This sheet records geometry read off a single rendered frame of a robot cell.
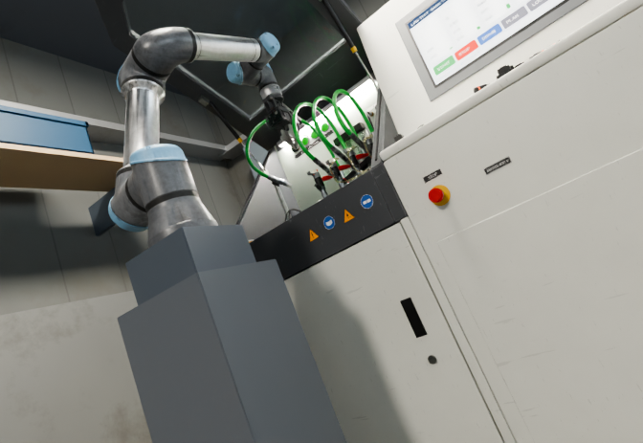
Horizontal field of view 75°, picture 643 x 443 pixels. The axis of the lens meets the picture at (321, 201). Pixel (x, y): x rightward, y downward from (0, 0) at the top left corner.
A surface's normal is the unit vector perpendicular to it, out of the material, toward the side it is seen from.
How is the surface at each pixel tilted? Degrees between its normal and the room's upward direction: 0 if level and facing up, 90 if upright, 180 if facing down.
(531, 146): 90
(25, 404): 90
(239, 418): 90
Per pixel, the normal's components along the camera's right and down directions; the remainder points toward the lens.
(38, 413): 0.79, -0.45
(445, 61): -0.62, -0.20
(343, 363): -0.55, 0.02
